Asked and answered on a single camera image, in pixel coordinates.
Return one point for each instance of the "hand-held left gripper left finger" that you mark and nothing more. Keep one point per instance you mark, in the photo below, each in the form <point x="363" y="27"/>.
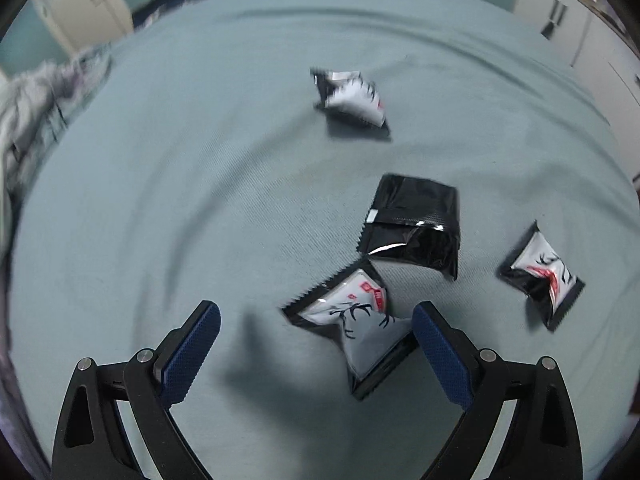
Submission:
<point x="192" y="355"/>

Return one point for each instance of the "plain black snack packet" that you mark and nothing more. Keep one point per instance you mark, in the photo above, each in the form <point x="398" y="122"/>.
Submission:
<point x="415" y="210"/>

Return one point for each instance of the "blue-grey bed sheet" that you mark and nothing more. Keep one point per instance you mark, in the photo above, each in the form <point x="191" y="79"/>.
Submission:
<point x="200" y="185"/>

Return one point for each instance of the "crumpled grey clothes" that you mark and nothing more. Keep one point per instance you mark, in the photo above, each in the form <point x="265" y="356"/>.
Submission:
<point x="35" y="110"/>

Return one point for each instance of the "black white snack packet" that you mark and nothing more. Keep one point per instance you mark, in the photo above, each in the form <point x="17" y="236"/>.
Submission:
<point x="537" y="270"/>
<point x="352" y="102"/>
<point x="365" y="330"/>

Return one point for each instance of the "white cabinets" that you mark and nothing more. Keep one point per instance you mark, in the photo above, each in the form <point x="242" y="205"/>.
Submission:
<point x="575" y="35"/>

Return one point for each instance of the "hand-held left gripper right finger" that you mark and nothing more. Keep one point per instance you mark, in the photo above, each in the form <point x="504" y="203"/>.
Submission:
<point x="442" y="355"/>

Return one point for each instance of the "white door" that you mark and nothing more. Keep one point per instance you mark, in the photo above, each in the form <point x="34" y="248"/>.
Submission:
<point x="80" y="5"/>

